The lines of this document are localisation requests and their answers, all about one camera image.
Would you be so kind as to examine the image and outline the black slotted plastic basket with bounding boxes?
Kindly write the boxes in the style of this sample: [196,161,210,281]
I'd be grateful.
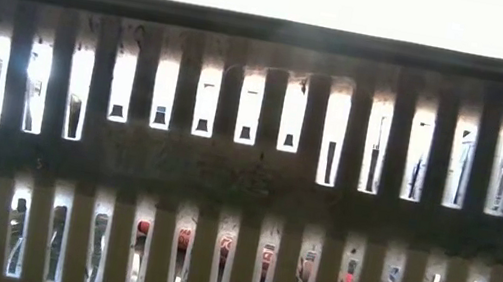
[0,0,503,282]

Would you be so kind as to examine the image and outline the red crayon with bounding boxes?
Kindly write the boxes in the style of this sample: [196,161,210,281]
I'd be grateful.
[129,217,360,282]

